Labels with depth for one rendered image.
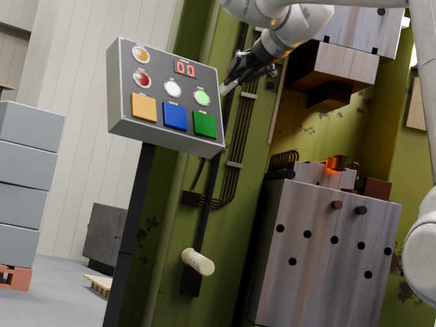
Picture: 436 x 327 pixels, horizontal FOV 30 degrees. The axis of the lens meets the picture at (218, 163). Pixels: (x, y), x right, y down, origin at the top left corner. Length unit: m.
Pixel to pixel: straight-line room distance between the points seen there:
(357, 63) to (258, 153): 0.43
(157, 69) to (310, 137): 0.89
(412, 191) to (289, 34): 0.95
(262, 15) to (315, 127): 1.18
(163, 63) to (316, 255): 0.74
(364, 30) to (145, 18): 7.18
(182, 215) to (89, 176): 6.77
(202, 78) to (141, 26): 7.26
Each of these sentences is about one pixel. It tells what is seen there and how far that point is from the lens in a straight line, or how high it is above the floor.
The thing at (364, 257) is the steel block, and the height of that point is 0.73.
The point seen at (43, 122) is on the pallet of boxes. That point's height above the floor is 1.18.
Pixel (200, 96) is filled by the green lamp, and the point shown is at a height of 1.09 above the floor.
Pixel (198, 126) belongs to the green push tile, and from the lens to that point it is 2.31.
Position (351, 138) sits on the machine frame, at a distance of 3.09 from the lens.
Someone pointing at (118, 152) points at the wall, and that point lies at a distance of 9.49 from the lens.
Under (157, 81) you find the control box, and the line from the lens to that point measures 2.32.
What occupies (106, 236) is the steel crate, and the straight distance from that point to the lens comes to 8.35.
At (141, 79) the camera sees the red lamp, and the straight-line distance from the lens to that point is 2.29.
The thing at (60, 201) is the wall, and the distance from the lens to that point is 9.24.
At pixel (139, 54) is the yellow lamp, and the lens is 2.34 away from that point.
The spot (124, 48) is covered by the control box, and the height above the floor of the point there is 1.17.
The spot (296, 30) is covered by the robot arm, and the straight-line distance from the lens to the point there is 2.03.
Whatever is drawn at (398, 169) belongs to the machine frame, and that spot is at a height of 1.04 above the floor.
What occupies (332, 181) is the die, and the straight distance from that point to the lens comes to 2.56.
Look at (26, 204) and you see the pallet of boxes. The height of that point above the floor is 0.59.
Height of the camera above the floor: 0.74
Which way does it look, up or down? 4 degrees up
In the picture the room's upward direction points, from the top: 12 degrees clockwise
